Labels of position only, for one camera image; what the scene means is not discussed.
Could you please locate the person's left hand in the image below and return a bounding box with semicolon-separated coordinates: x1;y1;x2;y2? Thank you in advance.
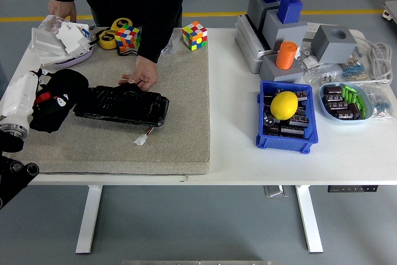
117;55;158;92

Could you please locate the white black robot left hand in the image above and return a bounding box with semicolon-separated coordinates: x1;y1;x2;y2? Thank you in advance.
1;68;70;123

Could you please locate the person's right hand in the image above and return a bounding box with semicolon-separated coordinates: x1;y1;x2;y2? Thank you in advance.
48;0;78;23

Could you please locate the black rag with red patch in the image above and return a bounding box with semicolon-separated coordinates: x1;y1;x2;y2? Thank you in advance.
29;68;91;134

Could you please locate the black table control panel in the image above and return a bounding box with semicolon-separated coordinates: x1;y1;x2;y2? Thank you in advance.
328;186;379;193

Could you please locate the crumpled clear plastic bag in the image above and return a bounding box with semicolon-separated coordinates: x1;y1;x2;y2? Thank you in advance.
38;14;68;33

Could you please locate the white card sheet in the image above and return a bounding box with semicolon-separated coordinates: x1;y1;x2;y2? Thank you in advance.
55;22;91;55

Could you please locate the white flat box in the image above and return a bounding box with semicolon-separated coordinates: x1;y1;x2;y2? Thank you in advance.
30;27;68;58

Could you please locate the small bag of screws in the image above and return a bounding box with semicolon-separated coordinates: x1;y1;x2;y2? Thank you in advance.
161;34;182;56

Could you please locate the colourful puzzle cube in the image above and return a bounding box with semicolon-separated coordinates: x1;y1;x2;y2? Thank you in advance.
182;21;208;52
115;24;142;53

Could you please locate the grey-brown mat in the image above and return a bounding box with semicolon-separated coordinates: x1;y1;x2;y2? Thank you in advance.
6;28;211;176

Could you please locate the white flat plate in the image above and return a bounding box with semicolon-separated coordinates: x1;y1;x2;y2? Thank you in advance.
38;50;75;67

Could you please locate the yellow tape measure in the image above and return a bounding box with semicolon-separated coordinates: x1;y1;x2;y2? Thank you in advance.
110;17;134;33
98;30;118;50

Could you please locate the purple tray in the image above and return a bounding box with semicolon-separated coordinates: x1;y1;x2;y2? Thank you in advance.
52;46;94;70

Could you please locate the tall grey block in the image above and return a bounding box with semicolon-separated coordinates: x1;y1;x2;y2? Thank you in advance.
262;9;308;50
247;0;282;30

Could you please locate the low grey block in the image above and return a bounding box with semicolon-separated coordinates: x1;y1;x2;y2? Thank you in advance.
259;55;306;84

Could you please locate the white table leg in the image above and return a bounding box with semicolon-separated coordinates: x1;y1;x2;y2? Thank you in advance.
75;185;104;255
295;185;324;254

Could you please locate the orange cylinder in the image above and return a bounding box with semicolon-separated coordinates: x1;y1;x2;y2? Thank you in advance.
275;40;298;71

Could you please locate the yellow lemon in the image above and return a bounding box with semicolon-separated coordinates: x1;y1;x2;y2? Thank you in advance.
270;91;299;121

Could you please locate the blue plastic bin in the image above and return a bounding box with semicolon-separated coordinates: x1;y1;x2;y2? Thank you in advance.
256;80;319;155

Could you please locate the small bag of white parts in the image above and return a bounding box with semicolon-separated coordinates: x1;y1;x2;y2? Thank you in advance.
297;46;320;69

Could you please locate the clear bag of metal parts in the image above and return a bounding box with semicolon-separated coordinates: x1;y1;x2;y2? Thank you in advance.
302;63;344;88

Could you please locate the light blue dish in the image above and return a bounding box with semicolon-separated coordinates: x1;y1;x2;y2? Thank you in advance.
318;82;374;125

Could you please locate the grey block with round hole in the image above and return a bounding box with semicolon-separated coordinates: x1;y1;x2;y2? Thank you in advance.
311;24;358;65

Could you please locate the bag of blue resistors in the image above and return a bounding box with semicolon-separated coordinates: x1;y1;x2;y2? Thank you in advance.
341;47;370;81
361;83;388;120

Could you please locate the white cart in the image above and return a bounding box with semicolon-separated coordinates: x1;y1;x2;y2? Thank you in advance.
381;0;397;24

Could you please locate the black lanyard strap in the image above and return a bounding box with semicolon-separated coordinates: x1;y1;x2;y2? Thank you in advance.
117;48;139;58

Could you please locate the white plug connector with wires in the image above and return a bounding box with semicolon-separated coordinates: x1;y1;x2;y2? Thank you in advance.
133;127;155;147

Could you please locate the grey metal enclosure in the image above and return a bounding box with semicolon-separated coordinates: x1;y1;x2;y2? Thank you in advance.
234;14;274;75

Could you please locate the metal bracket under table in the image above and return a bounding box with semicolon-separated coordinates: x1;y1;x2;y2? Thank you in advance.
263;185;290;198

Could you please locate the white power cable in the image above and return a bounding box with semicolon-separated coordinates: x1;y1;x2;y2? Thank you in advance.
353;37;394;85

